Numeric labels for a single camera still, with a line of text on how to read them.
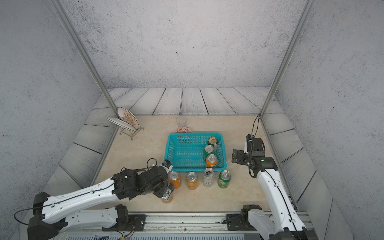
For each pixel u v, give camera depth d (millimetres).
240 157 708
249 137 709
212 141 915
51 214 399
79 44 826
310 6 697
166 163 646
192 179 773
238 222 726
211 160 829
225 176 775
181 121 1118
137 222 726
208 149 870
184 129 1078
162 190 622
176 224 741
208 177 751
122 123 936
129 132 1044
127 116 1046
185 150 1014
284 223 388
